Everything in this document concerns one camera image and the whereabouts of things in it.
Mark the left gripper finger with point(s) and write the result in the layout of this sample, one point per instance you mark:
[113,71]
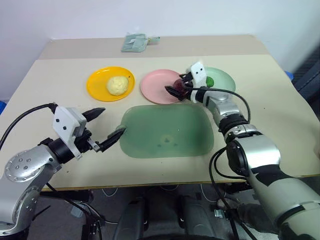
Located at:
[95,113]
[112,138]

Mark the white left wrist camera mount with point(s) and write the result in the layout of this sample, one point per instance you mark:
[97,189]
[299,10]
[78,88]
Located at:
[63,120]

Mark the pale yellow round item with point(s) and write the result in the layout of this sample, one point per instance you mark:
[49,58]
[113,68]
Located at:
[117,85]

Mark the dark red round item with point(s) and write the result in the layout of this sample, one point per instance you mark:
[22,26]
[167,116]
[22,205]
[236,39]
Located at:
[180,85]

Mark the blue box corner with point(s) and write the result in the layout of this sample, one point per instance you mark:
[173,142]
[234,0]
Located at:
[2,106]

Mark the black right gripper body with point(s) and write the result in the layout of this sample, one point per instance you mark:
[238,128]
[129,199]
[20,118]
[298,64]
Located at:
[189,81]

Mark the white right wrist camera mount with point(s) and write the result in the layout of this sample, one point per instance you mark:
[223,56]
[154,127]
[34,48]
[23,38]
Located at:
[199,73]

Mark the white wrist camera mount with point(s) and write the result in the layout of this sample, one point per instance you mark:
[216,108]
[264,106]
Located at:
[199,73]
[63,120]

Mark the dark rounded shape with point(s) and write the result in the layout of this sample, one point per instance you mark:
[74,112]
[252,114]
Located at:
[196,220]
[131,220]

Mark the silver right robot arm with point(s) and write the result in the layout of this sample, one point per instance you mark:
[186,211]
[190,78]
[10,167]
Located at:
[262,155]

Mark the light green plate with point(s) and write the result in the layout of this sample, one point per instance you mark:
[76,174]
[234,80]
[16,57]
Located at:
[223,80]

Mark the yellow plate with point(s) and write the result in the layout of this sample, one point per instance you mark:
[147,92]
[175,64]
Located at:
[97,85]

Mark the small green round item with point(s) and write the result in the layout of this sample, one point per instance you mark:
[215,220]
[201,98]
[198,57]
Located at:
[210,82]

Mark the pink plate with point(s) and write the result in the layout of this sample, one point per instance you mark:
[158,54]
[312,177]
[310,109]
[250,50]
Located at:
[155,86]

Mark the folded pale green cloth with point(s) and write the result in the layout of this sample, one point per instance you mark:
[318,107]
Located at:
[133,43]

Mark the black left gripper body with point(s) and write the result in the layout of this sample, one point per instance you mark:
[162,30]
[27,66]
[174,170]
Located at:
[85,142]

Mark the dark chair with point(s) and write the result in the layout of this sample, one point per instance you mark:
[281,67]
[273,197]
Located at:
[308,72]

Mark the large green rectangular tray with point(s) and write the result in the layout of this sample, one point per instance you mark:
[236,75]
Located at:
[167,130]

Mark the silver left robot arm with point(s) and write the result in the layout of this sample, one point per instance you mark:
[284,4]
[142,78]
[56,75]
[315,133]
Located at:
[27,162]

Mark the blue plastic object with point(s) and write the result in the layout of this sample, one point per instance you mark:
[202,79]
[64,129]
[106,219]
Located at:
[290,75]

